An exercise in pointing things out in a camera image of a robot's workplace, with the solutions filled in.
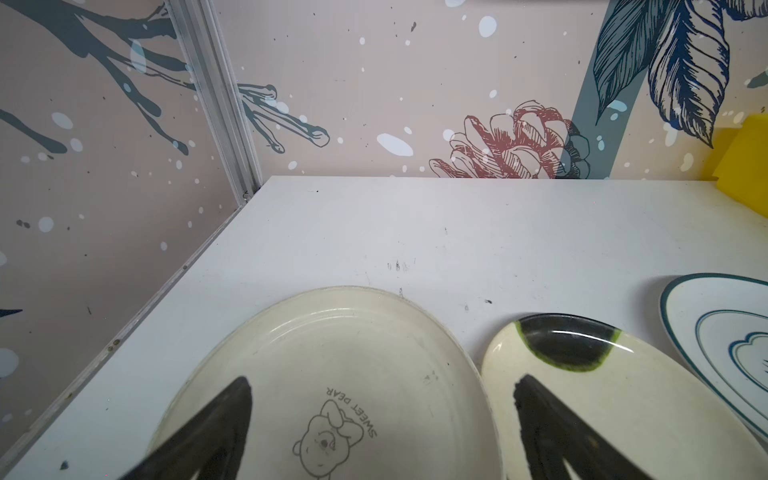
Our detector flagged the aluminium frame post left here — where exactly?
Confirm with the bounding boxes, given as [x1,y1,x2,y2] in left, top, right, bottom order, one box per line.
[168,0,262,207]

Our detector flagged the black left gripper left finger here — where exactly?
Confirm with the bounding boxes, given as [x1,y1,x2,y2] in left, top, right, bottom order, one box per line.
[123,376,252,480]

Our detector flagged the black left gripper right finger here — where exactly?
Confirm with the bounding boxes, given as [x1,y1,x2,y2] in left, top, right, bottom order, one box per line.
[514,375,649,479]

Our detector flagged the yellow plastic bin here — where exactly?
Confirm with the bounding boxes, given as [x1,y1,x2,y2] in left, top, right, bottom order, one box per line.
[700,113,768,217]

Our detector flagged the cream plate black green patch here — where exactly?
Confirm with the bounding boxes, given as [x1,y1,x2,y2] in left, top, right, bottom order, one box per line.
[481,313,767,479]

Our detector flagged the cream bear print plate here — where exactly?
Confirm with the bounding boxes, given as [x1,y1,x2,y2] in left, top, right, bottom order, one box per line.
[151,287,503,479]

